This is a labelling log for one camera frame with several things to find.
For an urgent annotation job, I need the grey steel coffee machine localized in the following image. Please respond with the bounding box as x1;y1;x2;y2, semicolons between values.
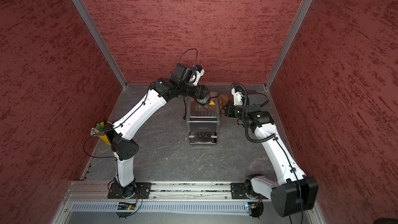
184;91;221;145

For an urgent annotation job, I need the brown microfibre cloth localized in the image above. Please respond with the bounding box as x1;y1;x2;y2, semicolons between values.
218;94;233;115

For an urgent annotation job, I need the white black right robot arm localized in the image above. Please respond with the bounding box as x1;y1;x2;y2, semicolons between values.
223;87;319;217

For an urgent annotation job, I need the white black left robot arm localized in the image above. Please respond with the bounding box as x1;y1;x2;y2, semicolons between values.
104;78;210;199

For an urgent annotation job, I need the yellow pen holder cup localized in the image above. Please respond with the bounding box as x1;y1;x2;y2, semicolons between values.
90;120;113;145

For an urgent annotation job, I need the black coffee machine power cable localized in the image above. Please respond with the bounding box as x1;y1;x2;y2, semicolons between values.
182;94;220;121

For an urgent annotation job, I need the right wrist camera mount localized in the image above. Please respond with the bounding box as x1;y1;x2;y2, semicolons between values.
231;83;248;106

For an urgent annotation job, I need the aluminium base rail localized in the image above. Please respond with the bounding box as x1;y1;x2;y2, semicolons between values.
52;181;325;224

